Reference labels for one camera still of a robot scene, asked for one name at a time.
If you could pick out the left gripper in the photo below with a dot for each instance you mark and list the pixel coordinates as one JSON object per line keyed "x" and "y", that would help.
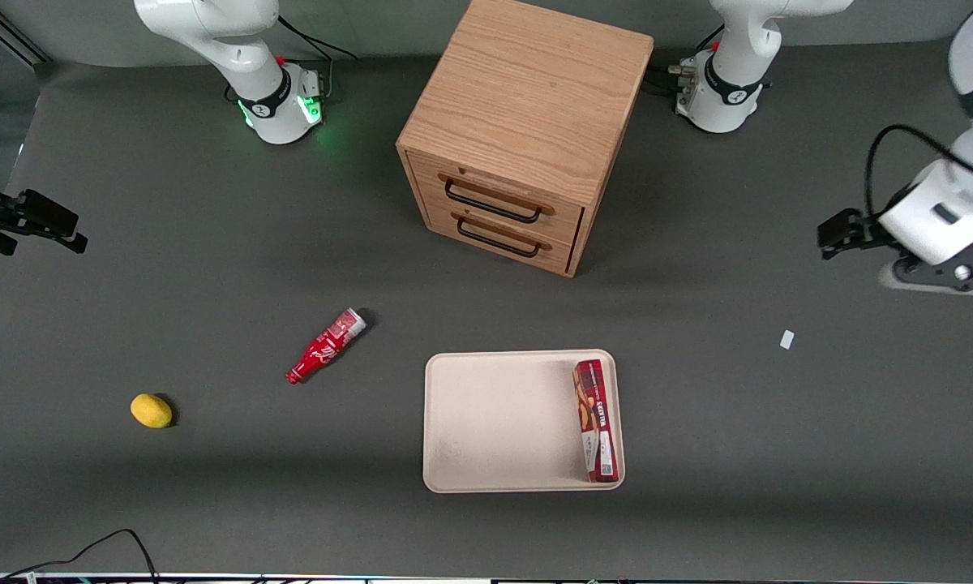
{"x": 864, "y": 231}

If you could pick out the wooden drawer cabinet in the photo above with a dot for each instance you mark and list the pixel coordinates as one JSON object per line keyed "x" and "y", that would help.
{"x": 527, "y": 89}

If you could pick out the wooden drawer front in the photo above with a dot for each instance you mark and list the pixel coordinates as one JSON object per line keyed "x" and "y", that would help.
{"x": 446, "y": 224}
{"x": 567, "y": 219}

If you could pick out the red cola bottle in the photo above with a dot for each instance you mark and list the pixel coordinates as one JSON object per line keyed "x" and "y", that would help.
{"x": 324, "y": 347}

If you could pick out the small white paper scrap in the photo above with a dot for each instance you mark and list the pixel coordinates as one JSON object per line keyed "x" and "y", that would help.
{"x": 786, "y": 340}

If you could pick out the aluminium frame rail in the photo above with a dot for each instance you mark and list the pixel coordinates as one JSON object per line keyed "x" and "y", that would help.
{"x": 18, "y": 34}

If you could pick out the yellow lemon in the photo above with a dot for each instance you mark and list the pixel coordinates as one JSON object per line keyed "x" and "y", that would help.
{"x": 151, "y": 410}

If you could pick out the dark grey table mat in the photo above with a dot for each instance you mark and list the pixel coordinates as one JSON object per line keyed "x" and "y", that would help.
{"x": 211, "y": 243}

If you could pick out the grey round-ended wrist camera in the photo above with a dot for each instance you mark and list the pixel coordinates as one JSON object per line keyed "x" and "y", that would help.
{"x": 953, "y": 277}

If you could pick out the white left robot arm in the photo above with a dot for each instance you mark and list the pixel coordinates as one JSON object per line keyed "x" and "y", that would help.
{"x": 734, "y": 57}

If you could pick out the beige plastic tray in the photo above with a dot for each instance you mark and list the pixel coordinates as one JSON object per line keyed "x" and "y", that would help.
{"x": 495, "y": 422}

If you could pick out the red cookie box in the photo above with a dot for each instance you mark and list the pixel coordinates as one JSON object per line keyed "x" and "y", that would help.
{"x": 597, "y": 422}

